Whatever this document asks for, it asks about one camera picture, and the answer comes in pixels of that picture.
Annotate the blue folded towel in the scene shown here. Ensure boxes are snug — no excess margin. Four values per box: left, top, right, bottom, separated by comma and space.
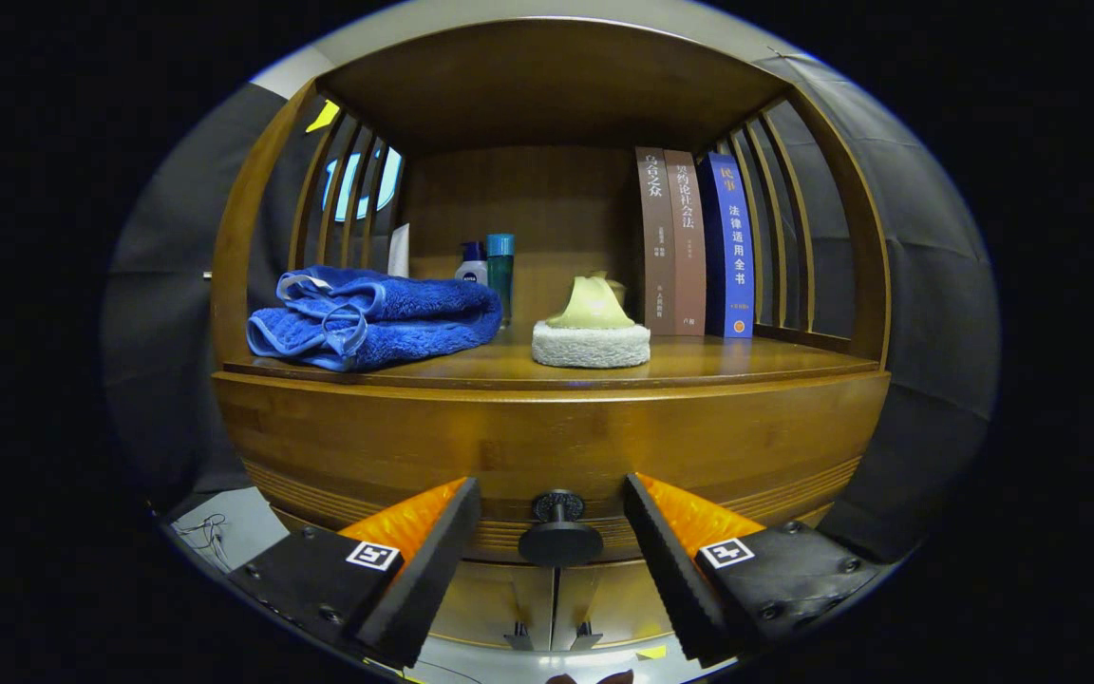
246, 265, 504, 372

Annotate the blue book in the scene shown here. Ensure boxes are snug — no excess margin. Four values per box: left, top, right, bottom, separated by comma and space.
697, 152, 755, 339

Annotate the dark brown book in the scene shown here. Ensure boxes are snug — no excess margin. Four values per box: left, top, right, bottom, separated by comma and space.
635, 146, 676, 335

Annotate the wooden drawer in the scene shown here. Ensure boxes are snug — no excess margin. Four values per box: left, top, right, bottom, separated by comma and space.
213, 372, 892, 566

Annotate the wooden countertop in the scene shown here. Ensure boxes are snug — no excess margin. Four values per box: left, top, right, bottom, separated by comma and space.
224, 323, 880, 390

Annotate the wooden cabinet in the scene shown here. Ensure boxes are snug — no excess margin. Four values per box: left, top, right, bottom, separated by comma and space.
210, 17, 893, 656

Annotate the wooden cabinet door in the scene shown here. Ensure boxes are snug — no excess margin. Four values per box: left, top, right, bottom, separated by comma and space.
428, 562, 556, 652
552, 560, 686, 649

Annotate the teal clear bottle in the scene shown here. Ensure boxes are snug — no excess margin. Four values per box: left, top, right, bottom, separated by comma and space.
486, 234, 516, 329

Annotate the reddish brown book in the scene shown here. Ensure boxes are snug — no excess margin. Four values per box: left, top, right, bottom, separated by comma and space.
665, 149, 707, 336

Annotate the white lotion bottle blue cap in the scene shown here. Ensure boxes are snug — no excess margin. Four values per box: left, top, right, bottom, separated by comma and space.
455, 240, 490, 286

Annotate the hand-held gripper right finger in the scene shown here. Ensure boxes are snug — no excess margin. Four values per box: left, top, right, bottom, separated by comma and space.
623, 472, 890, 668

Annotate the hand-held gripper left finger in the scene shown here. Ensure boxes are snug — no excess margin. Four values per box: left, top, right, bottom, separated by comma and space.
229, 477, 483, 669

